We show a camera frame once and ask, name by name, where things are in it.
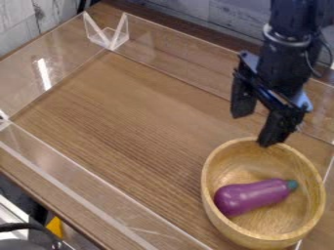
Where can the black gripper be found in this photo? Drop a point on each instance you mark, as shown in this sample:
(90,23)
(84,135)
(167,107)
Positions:
(271,78)

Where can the purple toy eggplant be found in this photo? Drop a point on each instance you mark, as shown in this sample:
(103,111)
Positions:
(239,198)

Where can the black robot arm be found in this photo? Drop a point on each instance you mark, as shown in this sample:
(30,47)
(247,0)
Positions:
(296,18)

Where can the brown wooden bowl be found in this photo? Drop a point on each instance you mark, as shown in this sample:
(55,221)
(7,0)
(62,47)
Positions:
(277,226)

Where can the clear acrylic corner bracket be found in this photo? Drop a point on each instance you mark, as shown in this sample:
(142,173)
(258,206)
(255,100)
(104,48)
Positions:
(110,38)

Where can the clear acrylic tray wall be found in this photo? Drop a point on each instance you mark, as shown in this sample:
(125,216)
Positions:
(106,132)

